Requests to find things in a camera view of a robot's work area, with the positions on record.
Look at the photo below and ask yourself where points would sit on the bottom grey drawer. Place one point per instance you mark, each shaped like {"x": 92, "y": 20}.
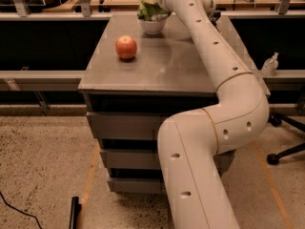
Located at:
{"x": 136, "y": 185}

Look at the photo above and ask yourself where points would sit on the metal railing frame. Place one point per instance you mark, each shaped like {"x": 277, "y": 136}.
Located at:
{"x": 43, "y": 50}

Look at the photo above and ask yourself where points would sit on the red apple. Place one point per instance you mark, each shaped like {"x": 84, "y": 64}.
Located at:
{"x": 126, "y": 47}

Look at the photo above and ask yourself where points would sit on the top grey drawer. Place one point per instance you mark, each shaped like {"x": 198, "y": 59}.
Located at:
{"x": 125, "y": 126}

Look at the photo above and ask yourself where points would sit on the grey drawer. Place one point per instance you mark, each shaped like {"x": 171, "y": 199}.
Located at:
{"x": 145, "y": 163}
{"x": 136, "y": 185}
{"x": 125, "y": 126}

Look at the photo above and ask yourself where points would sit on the clear sanitizer pump bottle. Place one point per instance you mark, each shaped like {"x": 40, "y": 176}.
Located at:
{"x": 270, "y": 65}

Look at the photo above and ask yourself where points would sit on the grey drawer cabinet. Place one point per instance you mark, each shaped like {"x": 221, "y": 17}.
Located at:
{"x": 163, "y": 59}

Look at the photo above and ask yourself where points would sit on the middle grey drawer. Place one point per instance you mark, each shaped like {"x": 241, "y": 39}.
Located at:
{"x": 145, "y": 163}

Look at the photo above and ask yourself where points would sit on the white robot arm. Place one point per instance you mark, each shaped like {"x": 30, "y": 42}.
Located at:
{"x": 187, "y": 142}

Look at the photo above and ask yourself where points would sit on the green jalapeno chip bag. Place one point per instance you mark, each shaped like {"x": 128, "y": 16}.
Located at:
{"x": 151, "y": 12}

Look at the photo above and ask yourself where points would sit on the white bowl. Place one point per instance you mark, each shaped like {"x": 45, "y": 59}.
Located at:
{"x": 153, "y": 27}

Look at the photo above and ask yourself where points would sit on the black bar on floor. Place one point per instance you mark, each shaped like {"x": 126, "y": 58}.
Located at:
{"x": 75, "y": 211}

